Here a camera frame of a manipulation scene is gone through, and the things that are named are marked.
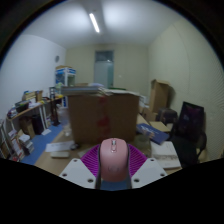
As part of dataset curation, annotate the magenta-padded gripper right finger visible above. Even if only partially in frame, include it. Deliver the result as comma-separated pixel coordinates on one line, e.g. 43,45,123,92
127,143,168,190

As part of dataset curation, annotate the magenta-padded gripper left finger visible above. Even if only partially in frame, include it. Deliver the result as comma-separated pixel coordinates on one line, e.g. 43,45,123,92
59,143,102,190

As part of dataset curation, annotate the pink computer mouse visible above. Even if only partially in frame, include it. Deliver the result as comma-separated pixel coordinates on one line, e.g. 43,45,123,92
99,137,130,183

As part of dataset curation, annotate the white closed book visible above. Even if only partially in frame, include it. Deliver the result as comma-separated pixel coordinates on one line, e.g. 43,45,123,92
150,140,182,170

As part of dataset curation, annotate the white paper sheet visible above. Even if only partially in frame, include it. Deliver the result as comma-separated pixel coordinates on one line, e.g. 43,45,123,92
44,140,75,153

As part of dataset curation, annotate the blue book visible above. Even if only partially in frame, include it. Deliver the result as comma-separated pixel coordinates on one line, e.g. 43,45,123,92
135,122,170,146

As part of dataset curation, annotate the black office chair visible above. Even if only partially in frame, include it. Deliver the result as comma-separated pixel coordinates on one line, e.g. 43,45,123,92
171,101,208,168

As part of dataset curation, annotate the dark storage box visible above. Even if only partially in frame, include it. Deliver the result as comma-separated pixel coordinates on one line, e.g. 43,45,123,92
156,107,179,126

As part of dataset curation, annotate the large brown cardboard box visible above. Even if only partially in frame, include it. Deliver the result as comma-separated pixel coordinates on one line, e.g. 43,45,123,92
67,87,141,146

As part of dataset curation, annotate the cluttered wooden shelf unit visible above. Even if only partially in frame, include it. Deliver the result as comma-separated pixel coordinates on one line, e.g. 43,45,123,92
0,89,64,163

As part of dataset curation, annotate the tall open cardboard box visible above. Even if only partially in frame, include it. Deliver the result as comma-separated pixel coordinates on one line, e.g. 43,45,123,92
148,78,170,114

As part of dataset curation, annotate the blue and white cabinet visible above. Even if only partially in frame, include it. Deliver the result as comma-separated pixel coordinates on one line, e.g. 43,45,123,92
54,65,77,108

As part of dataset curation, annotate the grey door with window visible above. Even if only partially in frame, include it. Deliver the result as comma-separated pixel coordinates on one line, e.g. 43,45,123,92
94,49,115,89

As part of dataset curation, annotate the long ceiling light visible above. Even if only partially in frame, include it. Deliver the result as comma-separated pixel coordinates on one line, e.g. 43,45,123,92
88,12,101,34

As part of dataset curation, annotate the small dark cable bundle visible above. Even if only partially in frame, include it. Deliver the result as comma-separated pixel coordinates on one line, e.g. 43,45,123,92
69,142,81,151

